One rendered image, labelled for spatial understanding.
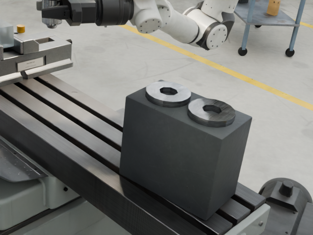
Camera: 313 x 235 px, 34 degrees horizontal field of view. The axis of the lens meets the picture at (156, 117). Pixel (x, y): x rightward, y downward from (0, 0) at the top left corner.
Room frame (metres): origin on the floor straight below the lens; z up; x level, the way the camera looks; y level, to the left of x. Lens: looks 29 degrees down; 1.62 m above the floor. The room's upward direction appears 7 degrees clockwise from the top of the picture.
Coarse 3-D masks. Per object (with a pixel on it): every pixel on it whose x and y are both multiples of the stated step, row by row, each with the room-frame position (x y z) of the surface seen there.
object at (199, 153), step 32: (128, 96) 0.88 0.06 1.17; (160, 96) 0.87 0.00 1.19; (192, 96) 0.91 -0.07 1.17; (128, 128) 0.87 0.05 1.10; (160, 128) 0.83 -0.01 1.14; (192, 128) 0.79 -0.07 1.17; (224, 128) 0.80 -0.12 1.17; (128, 160) 0.86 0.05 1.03; (160, 160) 0.82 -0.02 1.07; (192, 160) 0.78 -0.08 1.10; (224, 160) 0.78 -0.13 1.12; (160, 192) 0.82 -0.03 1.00; (192, 192) 0.78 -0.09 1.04; (224, 192) 0.80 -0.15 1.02
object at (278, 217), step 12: (264, 192) 1.43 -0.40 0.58; (276, 192) 1.40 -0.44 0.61; (288, 192) 1.38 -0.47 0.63; (300, 192) 1.42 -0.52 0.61; (276, 204) 1.36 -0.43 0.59; (288, 204) 1.34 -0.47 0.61; (300, 204) 1.37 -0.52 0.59; (312, 204) 1.41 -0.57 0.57; (276, 216) 1.30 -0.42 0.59; (288, 216) 1.30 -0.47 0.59; (300, 216) 1.33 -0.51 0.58; (312, 216) 1.35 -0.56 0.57; (276, 228) 1.24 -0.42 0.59; (288, 228) 1.24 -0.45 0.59; (300, 228) 1.28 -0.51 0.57; (312, 228) 1.28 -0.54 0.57
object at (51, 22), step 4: (44, 4) 1.12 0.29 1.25; (48, 4) 1.11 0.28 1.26; (52, 4) 1.11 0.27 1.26; (56, 4) 1.12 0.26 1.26; (60, 4) 1.13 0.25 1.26; (44, 20) 1.12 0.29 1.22; (48, 20) 1.11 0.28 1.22; (52, 20) 1.12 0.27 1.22; (56, 20) 1.12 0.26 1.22; (60, 20) 1.13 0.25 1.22; (48, 24) 1.11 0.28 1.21; (52, 24) 1.12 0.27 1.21; (56, 24) 1.12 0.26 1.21
